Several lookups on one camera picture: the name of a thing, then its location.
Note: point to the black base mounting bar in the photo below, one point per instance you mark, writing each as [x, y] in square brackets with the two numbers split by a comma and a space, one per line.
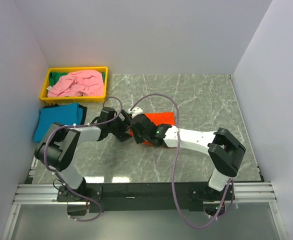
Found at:
[192, 196]

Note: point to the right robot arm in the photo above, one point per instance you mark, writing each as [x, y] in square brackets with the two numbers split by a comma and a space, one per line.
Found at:
[224, 149]

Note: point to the pink t-shirt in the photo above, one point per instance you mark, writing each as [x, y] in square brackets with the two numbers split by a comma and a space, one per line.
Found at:
[59, 90]

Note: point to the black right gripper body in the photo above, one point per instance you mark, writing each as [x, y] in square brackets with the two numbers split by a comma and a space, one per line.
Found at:
[140, 137]

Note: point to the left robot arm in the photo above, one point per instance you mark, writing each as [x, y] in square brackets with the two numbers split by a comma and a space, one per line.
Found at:
[57, 148]

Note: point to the green t-shirt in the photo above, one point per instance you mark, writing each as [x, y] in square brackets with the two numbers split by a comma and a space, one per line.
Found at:
[86, 78]

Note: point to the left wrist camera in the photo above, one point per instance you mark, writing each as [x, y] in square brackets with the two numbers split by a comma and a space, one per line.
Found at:
[106, 114]

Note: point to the yellow plastic bin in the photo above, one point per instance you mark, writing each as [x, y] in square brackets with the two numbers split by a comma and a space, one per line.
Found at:
[43, 94]

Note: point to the orange t-shirt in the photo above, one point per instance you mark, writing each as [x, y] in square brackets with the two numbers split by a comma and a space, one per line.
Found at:
[159, 118]

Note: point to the folded blue t-shirt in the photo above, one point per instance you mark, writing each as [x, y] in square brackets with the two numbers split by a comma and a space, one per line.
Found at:
[65, 115]

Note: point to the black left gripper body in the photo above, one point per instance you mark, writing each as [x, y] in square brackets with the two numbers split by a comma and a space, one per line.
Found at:
[118, 127]

